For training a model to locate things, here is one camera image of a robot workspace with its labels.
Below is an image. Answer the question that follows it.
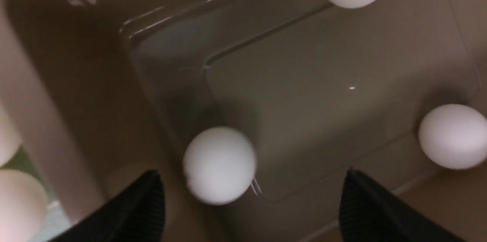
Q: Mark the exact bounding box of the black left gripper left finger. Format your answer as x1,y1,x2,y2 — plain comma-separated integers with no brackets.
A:
52,170,166,242

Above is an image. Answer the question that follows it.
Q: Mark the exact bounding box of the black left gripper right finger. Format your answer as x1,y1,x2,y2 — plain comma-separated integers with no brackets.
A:
339,169,462,242

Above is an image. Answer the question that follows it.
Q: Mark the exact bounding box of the white ping-pong ball with logo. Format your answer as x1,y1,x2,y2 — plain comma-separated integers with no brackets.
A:
0,169,48,242

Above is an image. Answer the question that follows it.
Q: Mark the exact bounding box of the white ping-pong ball plain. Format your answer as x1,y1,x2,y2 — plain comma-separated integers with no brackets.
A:
0,104,22,166

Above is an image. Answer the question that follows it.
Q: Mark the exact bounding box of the brown plastic bin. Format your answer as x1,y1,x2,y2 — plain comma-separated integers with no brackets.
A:
1,0,486,242

